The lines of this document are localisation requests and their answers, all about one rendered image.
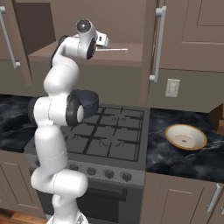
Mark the grey stove with hob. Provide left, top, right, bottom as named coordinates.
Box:
left=24, top=104, right=151, bottom=224

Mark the brown base cabinet door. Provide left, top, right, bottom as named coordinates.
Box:
left=139, top=171, right=224, bottom=224
left=0, top=149, right=46, bottom=219

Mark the dark oven door handle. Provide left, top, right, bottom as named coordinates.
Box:
left=84, top=186, right=129, bottom=202

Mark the white wall outlet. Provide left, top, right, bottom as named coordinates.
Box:
left=164, top=78, right=181, bottom=98

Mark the white bowl with tan rim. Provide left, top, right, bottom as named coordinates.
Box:
left=164, top=123, right=208, bottom=151

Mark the brown panelled wall cabinet door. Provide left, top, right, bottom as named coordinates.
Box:
left=158, top=0, right=224, bottom=74

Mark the dark blue pot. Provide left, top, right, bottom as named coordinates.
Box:
left=70, top=89, right=100, bottom=119

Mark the brown open wall cabinet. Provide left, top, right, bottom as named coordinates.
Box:
left=12, top=0, right=147, bottom=103

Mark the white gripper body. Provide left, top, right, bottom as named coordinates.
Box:
left=97, top=32, right=110, bottom=48

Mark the grey bar door handle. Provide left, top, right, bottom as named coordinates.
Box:
left=149, top=5, right=167, bottom=84
left=0, top=5, right=22, bottom=70

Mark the brown wooden box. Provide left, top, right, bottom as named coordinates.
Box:
left=208, top=102, right=224, bottom=135

